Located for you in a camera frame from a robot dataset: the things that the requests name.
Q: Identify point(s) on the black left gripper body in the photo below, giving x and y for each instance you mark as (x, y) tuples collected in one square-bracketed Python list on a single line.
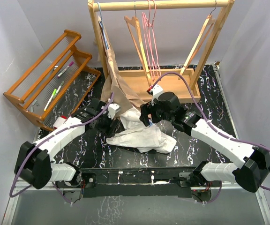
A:
[(103, 123)]

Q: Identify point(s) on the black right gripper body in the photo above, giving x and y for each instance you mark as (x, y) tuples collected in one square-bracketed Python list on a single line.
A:
[(158, 115)]

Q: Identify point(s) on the white t shirt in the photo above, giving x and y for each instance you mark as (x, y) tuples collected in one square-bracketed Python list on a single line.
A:
[(137, 135)]

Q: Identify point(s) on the beige t shirt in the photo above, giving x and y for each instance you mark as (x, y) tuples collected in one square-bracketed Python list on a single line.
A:
[(114, 83)]

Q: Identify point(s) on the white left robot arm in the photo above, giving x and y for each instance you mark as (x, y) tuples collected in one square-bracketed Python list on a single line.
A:
[(34, 163)]

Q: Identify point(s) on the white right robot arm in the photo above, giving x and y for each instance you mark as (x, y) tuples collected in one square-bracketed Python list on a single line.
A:
[(249, 164)]

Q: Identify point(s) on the light wooden hanger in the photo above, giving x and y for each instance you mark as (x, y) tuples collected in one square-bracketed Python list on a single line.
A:
[(207, 26)]

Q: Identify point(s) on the wooden clothes rack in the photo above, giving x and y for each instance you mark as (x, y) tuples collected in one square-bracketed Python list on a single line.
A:
[(183, 80)]

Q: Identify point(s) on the white red small box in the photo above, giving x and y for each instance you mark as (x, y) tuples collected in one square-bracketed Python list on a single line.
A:
[(59, 121)]

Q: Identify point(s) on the white green marker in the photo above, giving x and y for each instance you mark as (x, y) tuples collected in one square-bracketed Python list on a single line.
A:
[(58, 89)]

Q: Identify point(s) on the green capped marker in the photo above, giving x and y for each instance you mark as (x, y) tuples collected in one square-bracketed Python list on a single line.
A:
[(52, 95)]

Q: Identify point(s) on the orange wooden shelf rack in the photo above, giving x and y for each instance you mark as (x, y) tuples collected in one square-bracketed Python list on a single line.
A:
[(31, 92)]

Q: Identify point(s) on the purple capped marker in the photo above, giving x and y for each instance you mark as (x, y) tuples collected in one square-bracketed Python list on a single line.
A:
[(65, 69)]

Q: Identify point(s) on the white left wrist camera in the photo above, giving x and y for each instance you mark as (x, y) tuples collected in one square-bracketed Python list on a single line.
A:
[(113, 108)]

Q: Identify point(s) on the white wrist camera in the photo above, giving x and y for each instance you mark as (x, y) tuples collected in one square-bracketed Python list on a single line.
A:
[(155, 91), (113, 108)]

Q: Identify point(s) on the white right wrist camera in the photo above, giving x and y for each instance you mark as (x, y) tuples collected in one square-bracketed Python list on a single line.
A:
[(155, 91)]

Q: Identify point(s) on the pink wire hanger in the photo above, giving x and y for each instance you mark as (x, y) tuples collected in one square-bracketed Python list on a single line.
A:
[(147, 24), (153, 34)]

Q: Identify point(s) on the blue wire hanger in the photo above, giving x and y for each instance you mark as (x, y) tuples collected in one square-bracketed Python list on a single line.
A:
[(102, 28)]

